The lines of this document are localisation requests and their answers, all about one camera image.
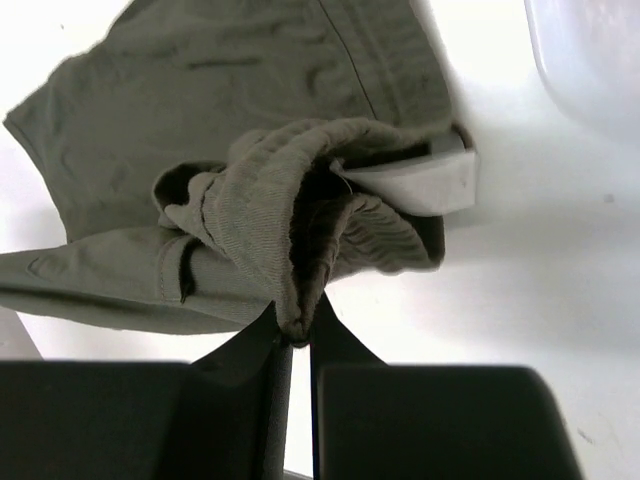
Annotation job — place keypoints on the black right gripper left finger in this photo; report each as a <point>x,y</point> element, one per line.
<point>221,417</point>

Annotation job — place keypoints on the white plastic mesh basket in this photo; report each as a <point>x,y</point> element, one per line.
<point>587,54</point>

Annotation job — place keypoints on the olive green shorts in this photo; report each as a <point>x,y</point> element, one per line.
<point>197,158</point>

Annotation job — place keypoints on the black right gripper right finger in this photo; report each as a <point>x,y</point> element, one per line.
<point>372,420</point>

